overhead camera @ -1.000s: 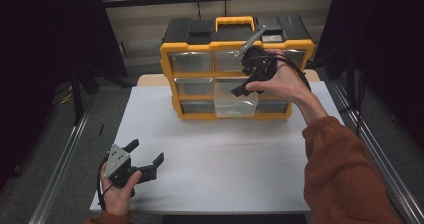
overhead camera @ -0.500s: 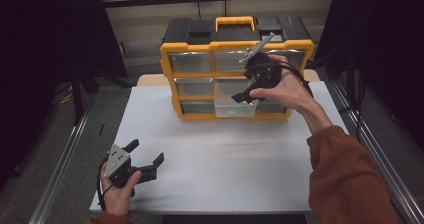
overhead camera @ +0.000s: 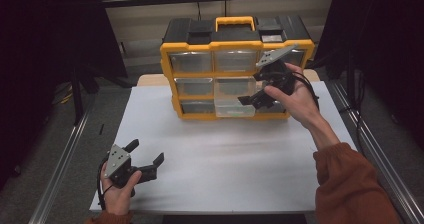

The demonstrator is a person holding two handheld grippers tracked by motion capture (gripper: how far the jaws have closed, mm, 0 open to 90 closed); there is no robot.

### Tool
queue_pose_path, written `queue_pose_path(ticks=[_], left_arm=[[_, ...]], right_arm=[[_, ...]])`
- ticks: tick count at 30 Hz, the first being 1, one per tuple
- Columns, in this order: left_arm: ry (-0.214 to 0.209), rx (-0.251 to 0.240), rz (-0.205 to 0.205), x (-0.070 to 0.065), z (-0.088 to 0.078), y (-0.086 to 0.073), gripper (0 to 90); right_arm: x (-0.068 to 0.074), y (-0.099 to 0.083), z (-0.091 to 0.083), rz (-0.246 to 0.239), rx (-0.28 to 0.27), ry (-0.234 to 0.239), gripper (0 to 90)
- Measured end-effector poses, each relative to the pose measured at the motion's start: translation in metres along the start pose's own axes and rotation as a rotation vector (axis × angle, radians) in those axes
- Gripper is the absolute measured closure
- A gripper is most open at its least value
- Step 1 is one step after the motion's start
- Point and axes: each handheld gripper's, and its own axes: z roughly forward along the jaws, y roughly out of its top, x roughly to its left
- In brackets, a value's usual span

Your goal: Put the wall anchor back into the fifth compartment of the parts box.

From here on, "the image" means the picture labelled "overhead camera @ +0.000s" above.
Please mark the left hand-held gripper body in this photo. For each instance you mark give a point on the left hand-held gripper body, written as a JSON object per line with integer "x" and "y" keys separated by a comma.
{"x": 116, "y": 160}

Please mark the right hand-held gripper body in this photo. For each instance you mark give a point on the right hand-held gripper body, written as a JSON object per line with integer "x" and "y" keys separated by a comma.
{"x": 276, "y": 75}

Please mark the clear plastic drawer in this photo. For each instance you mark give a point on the clear plastic drawer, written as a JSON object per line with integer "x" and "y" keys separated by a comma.
{"x": 233, "y": 97}

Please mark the yellow and black organizer cabinet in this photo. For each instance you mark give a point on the yellow and black organizer cabinet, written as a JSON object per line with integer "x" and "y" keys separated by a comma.
{"x": 200, "y": 25}

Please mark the person's right hand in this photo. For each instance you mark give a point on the person's right hand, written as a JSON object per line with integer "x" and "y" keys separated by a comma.
{"x": 300, "y": 100}

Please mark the person's left hand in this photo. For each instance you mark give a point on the person's left hand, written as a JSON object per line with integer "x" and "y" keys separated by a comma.
{"x": 118, "y": 199}

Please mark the set of clear cabinet drawers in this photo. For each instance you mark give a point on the set of clear cabinet drawers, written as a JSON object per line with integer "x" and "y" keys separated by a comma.
{"x": 191, "y": 62}

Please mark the black metal stand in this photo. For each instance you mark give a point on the black metal stand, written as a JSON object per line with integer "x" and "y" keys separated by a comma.
{"x": 77, "y": 94}

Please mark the black curtain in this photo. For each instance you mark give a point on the black curtain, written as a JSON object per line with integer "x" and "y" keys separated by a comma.
{"x": 383, "y": 50}
{"x": 40, "y": 50}

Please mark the aluminium rail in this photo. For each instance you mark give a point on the aluminium rail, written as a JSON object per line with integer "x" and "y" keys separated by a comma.
{"x": 376, "y": 157}
{"x": 56, "y": 170}

